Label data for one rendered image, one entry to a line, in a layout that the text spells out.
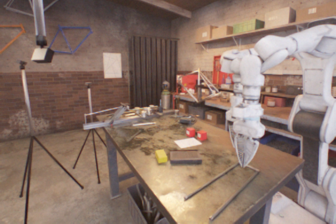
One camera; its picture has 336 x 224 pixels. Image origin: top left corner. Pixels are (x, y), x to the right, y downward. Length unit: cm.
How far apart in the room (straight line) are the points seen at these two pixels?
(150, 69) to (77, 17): 192
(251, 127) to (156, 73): 370
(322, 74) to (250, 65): 62
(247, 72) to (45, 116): 399
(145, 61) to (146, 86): 61
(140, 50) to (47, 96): 222
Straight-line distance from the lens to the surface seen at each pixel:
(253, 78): 58
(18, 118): 425
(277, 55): 57
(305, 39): 71
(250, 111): 58
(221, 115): 282
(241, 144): 67
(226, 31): 320
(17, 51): 414
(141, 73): 402
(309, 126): 119
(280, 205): 167
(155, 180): 77
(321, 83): 116
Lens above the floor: 134
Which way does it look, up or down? 10 degrees down
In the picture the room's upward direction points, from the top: straight up
